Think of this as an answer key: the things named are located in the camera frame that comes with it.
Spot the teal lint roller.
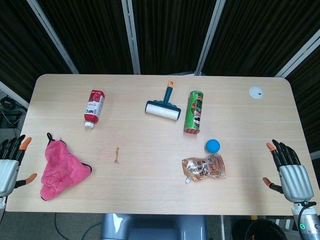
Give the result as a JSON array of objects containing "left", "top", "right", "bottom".
[{"left": 144, "top": 80, "right": 181, "bottom": 123}]

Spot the black floor cables bundle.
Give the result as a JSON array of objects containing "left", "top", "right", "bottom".
[{"left": 0, "top": 96, "right": 27, "bottom": 129}]

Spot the white cable grommet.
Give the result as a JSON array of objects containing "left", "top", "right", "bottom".
[{"left": 248, "top": 86, "right": 264, "bottom": 99}]

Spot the dark fabric partition panel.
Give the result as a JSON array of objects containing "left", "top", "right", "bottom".
[
  {"left": 37, "top": 0, "right": 134, "bottom": 75},
  {"left": 0, "top": 0, "right": 74, "bottom": 86},
  {"left": 131, "top": 0, "right": 221, "bottom": 75},
  {"left": 201, "top": 0, "right": 320, "bottom": 77}
]

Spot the brown spout pouch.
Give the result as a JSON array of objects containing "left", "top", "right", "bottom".
[{"left": 181, "top": 154, "right": 227, "bottom": 184}]

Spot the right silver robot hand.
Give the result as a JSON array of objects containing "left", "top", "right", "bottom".
[{"left": 262, "top": 139, "right": 315, "bottom": 203}]

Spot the pink cloth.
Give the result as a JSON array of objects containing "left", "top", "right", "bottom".
[{"left": 39, "top": 132, "right": 94, "bottom": 201}]

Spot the red juice bottle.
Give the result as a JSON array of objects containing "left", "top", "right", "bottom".
[{"left": 84, "top": 89, "right": 106, "bottom": 129}]

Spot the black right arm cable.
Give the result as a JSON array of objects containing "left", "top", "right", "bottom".
[{"left": 297, "top": 201, "right": 318, "bottom": 227}]

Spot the green chips can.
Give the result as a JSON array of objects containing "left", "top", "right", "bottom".
[{"left": 183, "top": 90, "right": 205, "bottom": 135}]

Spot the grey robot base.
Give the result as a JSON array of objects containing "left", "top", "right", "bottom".
[{"left": 100, "top": 213, "right": 209, "bottom": 240}]

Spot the blue ball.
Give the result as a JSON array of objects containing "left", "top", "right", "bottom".
[{"left": 205, "top": 138, "right": 221, "bottom": 154}]

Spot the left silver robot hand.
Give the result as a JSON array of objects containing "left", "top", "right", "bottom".
[{"left": 0, "top": 134, "right": 38, "bottom": 198}]

